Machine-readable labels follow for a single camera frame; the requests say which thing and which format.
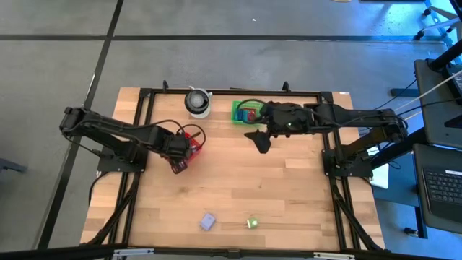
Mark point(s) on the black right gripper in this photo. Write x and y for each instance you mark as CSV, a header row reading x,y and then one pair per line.
x,y
288,119

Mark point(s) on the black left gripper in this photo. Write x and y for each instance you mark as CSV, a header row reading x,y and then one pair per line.
x,y
177,148

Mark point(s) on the teal plastic block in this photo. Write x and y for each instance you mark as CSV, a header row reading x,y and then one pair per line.
x,y
245,116

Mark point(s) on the red office item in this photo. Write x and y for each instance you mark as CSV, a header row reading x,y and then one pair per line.
x,y
248,109

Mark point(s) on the blue plastic block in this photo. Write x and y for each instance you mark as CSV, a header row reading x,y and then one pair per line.
x,y
238,115

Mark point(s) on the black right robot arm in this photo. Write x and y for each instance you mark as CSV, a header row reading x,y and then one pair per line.
x,y
361,115

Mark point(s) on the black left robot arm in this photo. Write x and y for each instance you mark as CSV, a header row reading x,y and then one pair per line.
x,y
108,126

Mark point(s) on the red plastic basket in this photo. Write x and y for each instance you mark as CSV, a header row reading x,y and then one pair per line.
x,y
196,148

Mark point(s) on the green plastic basket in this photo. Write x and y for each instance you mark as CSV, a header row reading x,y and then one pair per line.
x,y
239,122

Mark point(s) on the white round ball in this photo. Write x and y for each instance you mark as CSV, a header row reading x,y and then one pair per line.
x,y
197,101

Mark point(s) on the lavender charger block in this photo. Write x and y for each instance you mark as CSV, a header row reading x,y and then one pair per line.
x,y
208,221

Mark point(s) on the white green power adapter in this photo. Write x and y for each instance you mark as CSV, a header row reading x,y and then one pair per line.
x,y
252,223

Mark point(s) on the white paper sheet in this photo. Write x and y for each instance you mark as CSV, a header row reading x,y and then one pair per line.
x,y
382,177

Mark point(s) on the dark grey side desk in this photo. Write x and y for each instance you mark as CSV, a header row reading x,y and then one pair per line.
x,y
418,159
433,108

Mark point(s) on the grey floor object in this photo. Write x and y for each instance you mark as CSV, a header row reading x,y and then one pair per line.
x,y
9,165

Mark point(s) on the black laptop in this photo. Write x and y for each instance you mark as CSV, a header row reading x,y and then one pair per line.
x,y
442,187

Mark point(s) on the black stand pole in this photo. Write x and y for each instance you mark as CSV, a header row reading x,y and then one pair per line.
x,y
445,56

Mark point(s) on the black aluminium table frame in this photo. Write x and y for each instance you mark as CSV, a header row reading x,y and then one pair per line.
x,y
274,252

